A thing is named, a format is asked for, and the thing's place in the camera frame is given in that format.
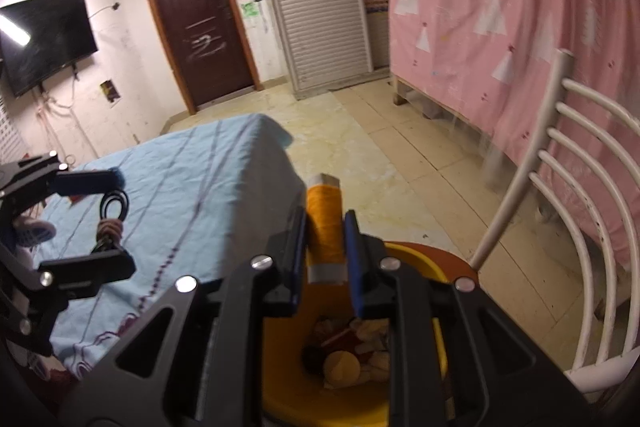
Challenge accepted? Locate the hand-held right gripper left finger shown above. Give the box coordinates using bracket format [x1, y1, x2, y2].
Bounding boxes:
[60, 206, 308, 427]

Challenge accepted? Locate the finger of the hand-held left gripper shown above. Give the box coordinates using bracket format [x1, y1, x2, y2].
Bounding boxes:
[0, 151, 127, 208]
[37, 247, 138, 299]

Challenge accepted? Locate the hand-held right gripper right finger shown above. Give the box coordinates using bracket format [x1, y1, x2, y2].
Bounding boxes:
[343, 209, 591, 427]

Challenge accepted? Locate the orange thread spool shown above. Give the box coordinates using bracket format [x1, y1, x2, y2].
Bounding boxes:
[306, 174, 349, 286]

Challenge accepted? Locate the black cable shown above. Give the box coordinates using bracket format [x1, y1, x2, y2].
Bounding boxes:
[92, 189, 132, 258]

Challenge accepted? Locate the pale paper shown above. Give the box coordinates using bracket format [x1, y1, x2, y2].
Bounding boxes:
[350, 319, 391, 383]

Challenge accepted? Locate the tan round lid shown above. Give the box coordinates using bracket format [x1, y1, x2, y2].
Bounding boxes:
[322, 351, 361, 389]

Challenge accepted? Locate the yellow plastic bucket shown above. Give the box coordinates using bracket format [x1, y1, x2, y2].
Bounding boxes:
[262, 242, 449, 427]

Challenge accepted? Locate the white perforated panel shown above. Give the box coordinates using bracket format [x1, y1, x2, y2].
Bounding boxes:
[0, 106, 27, 164]

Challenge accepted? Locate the light blue striped bed sheet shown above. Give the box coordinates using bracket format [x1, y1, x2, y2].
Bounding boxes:
[22, 113, 296, 379]

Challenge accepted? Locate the black flat television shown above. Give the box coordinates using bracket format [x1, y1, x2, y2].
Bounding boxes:
[0, 0, 100, 98]

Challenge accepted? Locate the dark brown door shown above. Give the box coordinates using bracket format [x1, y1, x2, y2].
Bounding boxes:
[137, 0, 264, 116]

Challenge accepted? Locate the white louvered wardrobe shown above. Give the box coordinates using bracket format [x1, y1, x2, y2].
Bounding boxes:
[248, 0, 375, 102]

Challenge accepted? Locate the white metal chair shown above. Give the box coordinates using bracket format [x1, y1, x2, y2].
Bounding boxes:
[467, 49, 640, 396]

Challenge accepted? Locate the small wall picture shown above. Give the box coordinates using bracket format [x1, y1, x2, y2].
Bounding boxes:
[100, 80, 123, 104]

